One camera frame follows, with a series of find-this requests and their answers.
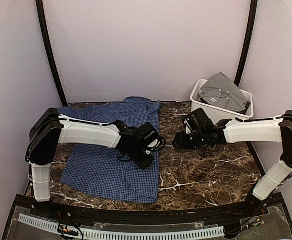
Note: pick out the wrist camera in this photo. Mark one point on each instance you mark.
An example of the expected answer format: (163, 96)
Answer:
(156, 146)
(189, 124)

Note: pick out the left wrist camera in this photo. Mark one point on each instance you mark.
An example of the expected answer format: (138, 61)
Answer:
(156, 146)

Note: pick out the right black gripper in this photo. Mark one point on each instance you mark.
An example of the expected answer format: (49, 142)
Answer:
(181, 142)

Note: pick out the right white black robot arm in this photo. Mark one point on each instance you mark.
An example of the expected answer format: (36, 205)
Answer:
(201, 131)

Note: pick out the black curved front rail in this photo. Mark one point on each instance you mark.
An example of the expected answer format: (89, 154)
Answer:
(232, 216)

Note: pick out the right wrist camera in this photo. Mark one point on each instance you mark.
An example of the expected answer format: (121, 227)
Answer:
(189, 124)

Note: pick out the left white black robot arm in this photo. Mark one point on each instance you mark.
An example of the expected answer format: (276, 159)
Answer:
(54, 128)

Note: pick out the grey folded shirt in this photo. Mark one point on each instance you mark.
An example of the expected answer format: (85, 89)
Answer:
(219, 91)

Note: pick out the clear acrylic plate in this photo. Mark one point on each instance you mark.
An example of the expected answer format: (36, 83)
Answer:
(149, 228)

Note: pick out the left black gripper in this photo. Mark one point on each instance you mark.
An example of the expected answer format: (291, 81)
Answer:
(145, 164)

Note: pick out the left black frame post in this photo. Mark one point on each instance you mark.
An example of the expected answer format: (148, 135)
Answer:
(49, 51)

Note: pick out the right black frame post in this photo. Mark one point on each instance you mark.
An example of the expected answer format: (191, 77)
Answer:
(247, 42)

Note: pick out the blue checked long sleeve shirt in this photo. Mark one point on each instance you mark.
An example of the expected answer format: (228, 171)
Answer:
(97, 171)

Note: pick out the white slotted cable duct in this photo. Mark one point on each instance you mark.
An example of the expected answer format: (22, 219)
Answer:
(107, 231)

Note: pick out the black frame post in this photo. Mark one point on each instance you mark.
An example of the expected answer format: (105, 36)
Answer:
(49, 51)
(247, 42)

